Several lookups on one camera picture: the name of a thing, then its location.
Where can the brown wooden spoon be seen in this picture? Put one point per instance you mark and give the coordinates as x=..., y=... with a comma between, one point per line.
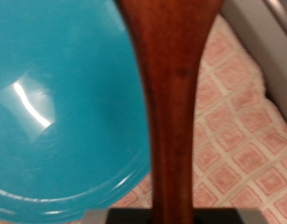
x=171, y=93

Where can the blue round plate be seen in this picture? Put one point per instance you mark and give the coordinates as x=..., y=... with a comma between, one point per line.
x=71, y=109

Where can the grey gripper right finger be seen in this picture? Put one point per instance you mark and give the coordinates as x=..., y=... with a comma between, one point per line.
x=224, y=216

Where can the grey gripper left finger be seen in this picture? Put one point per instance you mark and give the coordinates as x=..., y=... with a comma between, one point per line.
x=124, y=216

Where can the pink checkered cloth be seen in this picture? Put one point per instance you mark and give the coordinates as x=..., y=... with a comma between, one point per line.
x=242, y=149

